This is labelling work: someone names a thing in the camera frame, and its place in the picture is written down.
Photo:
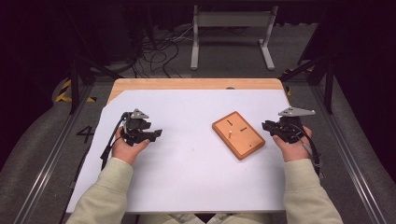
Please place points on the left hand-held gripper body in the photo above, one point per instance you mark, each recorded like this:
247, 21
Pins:
134, 125

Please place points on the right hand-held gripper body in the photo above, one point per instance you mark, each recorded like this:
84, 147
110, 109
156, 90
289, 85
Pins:
289, 129

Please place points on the person's right hand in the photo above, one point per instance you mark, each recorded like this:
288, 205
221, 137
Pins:
295, 151

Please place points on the person's left hand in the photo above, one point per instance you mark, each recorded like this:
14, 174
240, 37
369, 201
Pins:
126, 151

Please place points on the black pin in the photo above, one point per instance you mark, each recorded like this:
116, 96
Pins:
243, 128
229, 122

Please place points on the wooden board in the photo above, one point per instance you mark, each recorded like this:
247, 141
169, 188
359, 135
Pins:
241, 138

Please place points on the yellow black hazard tape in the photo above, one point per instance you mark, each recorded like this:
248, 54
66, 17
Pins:
289, 91
63, 93

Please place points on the white sheet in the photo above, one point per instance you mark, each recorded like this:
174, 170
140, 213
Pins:
186, 174

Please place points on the black metal stand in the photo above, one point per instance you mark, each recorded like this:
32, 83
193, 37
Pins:
328, 84
74, 81

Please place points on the person's legs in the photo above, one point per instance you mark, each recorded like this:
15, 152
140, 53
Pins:
218, 218

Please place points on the white metal stand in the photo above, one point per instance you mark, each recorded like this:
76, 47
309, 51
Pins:
233, 19

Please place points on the aluminium floor rail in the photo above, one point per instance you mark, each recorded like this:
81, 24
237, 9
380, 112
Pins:
348, 161
46, 165

